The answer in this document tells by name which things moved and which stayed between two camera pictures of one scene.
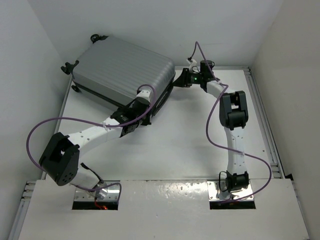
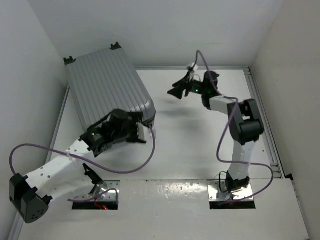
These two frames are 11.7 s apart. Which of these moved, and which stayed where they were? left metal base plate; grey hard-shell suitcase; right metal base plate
Moved: grey hard-shell suitcase
Stayed: right metal base plate; left metal base plate
